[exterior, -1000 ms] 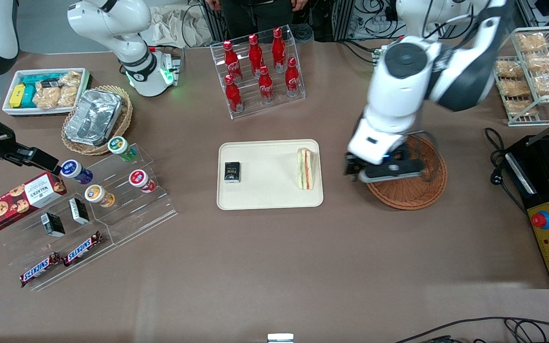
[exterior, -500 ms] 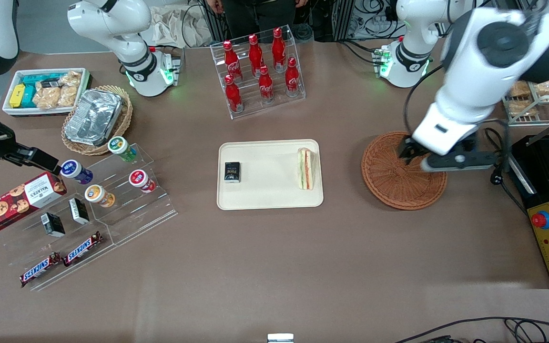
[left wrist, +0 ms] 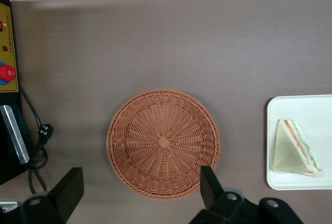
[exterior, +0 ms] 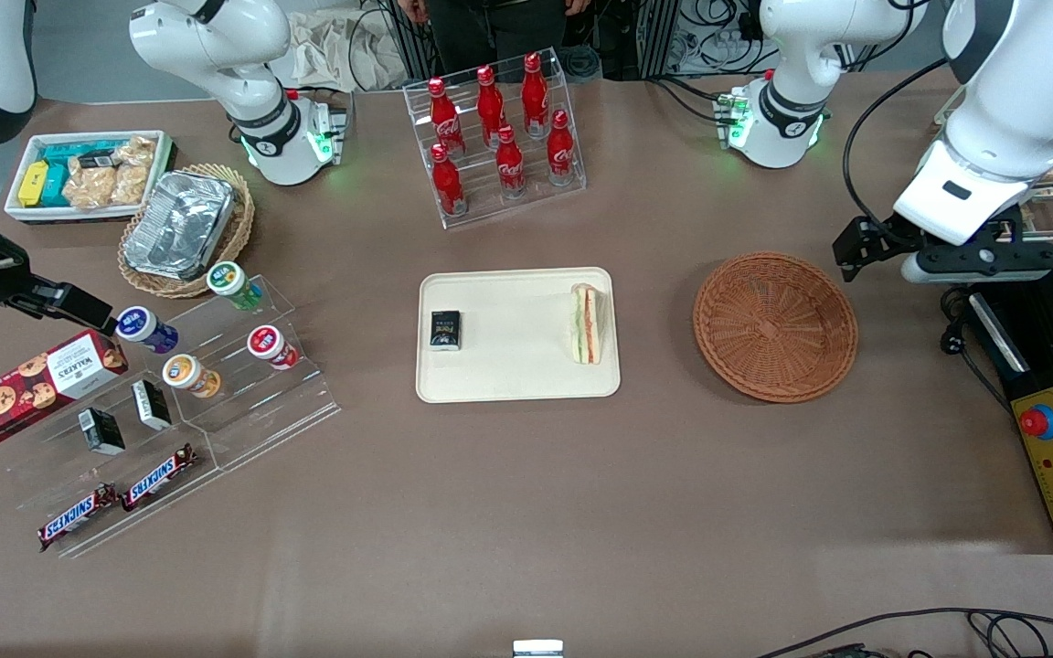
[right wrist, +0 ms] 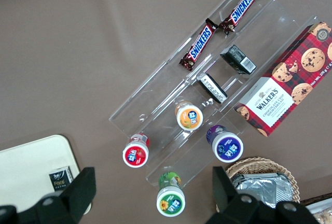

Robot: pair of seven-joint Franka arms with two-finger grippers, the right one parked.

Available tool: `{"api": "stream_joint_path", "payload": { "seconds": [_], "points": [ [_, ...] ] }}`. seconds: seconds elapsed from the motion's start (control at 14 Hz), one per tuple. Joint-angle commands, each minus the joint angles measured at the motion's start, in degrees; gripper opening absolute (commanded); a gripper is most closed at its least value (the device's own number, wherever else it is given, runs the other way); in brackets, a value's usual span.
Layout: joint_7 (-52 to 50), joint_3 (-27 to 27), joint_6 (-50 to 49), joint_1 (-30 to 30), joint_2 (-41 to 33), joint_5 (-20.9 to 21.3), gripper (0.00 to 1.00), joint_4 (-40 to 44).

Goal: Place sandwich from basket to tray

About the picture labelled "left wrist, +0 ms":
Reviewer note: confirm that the red emergency stop button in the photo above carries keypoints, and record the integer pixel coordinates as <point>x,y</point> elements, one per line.
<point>6,73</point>

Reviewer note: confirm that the black sealing machine yellow panel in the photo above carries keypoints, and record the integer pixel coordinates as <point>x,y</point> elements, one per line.
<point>7,40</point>

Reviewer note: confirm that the cream plastic tray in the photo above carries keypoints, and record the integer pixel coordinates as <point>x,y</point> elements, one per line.
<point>298,107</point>

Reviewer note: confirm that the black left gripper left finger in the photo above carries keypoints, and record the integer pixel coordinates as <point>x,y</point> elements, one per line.
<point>67,193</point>

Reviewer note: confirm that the brown round wicker basket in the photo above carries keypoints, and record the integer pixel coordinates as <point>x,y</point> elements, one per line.
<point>163,141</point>

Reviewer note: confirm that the triangular sandwich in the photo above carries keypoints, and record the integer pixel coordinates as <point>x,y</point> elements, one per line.
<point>288,154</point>

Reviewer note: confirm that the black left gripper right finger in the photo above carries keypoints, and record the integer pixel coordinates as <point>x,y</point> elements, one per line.
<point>211,193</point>

